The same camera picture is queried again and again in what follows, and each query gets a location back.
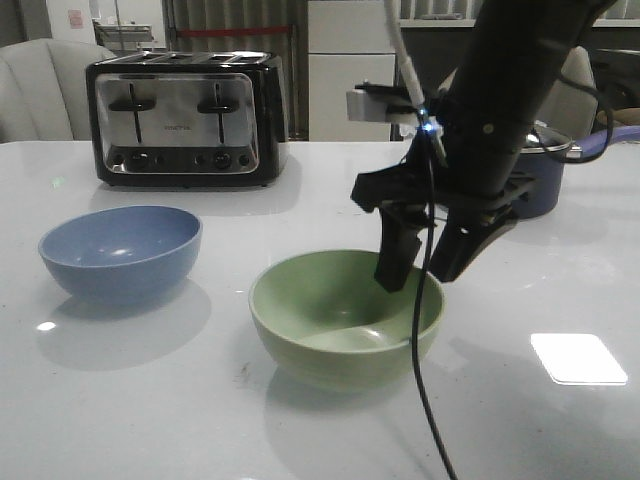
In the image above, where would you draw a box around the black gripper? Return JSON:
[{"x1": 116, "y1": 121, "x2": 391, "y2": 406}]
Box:
[{"x1": 351, "y1": 150, "x2": 537, "y2": 292}]

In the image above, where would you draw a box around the green bowl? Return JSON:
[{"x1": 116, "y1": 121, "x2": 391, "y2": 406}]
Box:
[{"x1": 248, "y1": 250, "x2": 445, "y2": 393}]

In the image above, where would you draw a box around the blue bowl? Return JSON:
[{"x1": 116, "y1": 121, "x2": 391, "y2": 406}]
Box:
[{"x1": 38, "y1": 205, "x2": 203, "y2": 305}]

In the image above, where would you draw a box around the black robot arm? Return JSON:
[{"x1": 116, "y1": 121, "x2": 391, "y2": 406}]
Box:
[{"x1": 351, "y1": 1, "x2": 608, "y2": 292}]

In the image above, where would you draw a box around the dark blue saucepan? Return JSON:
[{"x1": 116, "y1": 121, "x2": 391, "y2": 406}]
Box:
[{"x1": 512, "y1": 126, "x2": 639, "y2": 219}]

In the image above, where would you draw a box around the glass pot lid blue knob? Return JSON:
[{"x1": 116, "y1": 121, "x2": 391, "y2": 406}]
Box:
[{"x1": 522, "y1": 121, "x2": 572, "y2": 154}]

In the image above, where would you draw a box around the dark grey counter unit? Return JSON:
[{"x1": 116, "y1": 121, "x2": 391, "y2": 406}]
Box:
[{"x1": 401, "y1": 19, "x2": 639, "y2": 125}]

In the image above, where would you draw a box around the beige chair on right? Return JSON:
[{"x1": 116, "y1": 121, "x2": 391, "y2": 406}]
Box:
[{"x1": 437, "y1": 41, "x2": 597, "y2": 144}]

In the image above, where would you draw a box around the beige chair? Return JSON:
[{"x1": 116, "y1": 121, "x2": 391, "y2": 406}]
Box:
[
  {"x1": 1, "y1": 38, "x2": 114, "y2": 143},
  {"x1": 437, "y1": 41, "x2": 597, "y2": 144}
]

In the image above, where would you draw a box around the white cabinet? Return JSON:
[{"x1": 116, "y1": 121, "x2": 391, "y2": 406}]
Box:
[{"x1": 307, "y1": 1, "x2": 395, "y2": 142}]

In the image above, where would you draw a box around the black and chrome toaster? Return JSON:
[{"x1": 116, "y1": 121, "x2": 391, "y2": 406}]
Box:
[{"x1": 86, "y1": 51, "x2": 289, "y2": 187}]

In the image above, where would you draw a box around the beige chair on left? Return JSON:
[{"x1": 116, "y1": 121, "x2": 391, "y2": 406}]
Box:
[{"x1": 1, "y1": 38, "x2": 114, "y2": 143}]

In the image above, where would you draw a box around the black cable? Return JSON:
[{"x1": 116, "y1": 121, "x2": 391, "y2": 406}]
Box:
[{"x1": 409, "y1": 112, "x2": 460, "y2": 480}]

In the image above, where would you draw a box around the white cable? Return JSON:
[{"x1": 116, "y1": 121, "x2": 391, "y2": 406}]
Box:
[{"x1": 382, "y1": 0, "x2": 428, "y2": 109}]

